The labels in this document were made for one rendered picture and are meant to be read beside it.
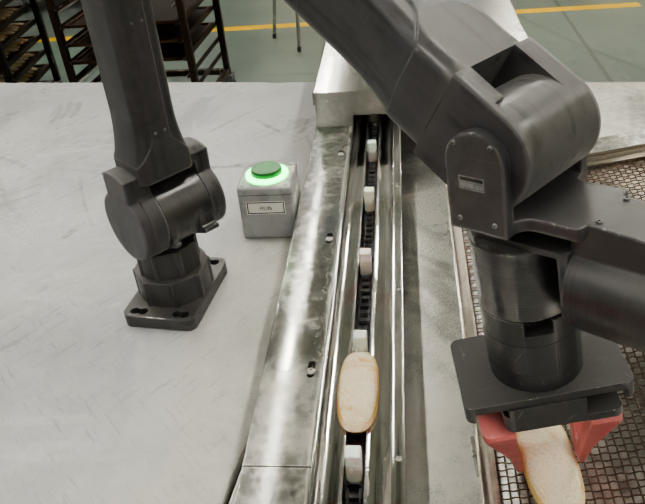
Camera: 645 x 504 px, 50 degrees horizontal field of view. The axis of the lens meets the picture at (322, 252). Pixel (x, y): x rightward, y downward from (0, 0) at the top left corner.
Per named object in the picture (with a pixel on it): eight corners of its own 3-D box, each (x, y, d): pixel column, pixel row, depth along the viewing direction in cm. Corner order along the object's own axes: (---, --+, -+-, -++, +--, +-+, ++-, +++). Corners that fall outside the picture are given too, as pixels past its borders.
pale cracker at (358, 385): (341, 353, 68) (340, 344, 67) (380, 353, 67) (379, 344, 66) (333, 434, 59) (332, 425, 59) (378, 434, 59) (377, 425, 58)
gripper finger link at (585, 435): (628, 490, 46) (624, 391, 41) (519, 506, 47) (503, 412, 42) (595, 413, 52) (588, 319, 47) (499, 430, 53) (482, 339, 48)
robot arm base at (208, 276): (165, 264, 88) (124, 326, 79) (151, 209, 84) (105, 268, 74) (229, 268, 86) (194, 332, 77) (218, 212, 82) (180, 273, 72)
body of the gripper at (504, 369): (637, 402, 42) (635, 308, 38) (468, 431, 44) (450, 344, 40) (601, 332, 47) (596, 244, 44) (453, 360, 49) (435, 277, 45)
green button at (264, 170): (254, 171, 92) (253, 160, 91) (284, 170, 91) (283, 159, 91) (249, 186, 89) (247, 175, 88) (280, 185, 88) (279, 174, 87)
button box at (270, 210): (255, 229, 100) (244, 160, 93) (310, 228, 99) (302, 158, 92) (245, 262, 93) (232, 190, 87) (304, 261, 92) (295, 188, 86)
